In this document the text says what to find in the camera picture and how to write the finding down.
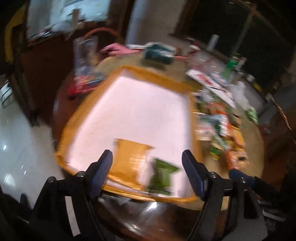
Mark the white plastic bag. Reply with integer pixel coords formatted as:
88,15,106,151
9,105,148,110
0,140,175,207
229,81,251,111

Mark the pink cloth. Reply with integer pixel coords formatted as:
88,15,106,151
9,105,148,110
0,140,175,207
100,43,140,56

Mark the teal tissue pack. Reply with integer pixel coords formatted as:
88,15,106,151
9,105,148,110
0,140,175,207
142,42,176,67

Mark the small green snack packet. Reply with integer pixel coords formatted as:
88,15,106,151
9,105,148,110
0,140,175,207
147,158,180,196

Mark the green plastic bottle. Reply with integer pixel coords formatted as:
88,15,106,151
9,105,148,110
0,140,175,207
220,53,240,79

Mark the white paper roll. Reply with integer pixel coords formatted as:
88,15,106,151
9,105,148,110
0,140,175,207
206,34,219,52

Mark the gold cardboard tray box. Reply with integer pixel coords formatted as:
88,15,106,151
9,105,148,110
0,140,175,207
55,66,201,203

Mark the yellow-brown snack packet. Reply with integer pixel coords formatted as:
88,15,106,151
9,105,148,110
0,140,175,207
108,139,153,190

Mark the white printed flyer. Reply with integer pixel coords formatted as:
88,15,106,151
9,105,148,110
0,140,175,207
186,69,236,109

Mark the green crumpled wrapper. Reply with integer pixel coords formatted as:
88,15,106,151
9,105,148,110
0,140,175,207
245,106,258,125

